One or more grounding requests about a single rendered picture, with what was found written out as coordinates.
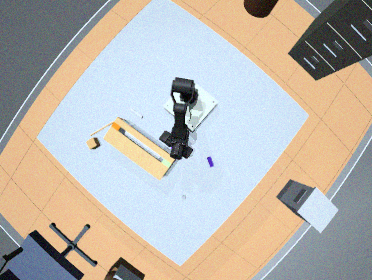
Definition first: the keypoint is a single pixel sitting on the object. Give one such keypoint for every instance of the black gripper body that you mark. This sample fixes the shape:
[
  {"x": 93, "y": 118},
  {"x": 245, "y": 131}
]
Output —
[{"x": 166, "y": 139}]

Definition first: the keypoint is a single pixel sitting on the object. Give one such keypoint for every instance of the purple rectangular block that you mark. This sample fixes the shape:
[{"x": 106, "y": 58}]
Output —
[{"x": 210, "y": 162}]

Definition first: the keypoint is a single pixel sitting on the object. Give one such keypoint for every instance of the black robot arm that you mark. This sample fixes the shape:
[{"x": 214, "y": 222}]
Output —
[{"x": 189, "y": 94}]

